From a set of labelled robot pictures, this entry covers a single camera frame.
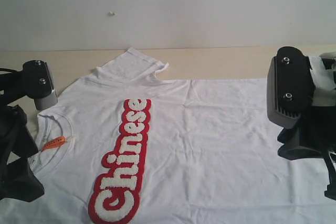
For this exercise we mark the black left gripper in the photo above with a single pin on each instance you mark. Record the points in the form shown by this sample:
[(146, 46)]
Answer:
[(17, 145)]

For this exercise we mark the orange hang tag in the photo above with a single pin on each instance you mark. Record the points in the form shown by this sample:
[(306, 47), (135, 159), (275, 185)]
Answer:
[(55, 143)]

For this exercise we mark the white t-shirt red lettering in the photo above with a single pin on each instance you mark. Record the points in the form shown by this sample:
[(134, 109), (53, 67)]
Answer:
[(144, 150)]

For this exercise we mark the left wrist camera grey black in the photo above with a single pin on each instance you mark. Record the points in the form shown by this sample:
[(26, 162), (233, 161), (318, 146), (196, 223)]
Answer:
[(38, 84)]

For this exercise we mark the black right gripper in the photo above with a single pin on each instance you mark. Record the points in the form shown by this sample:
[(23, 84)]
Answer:
[(314, 134)]

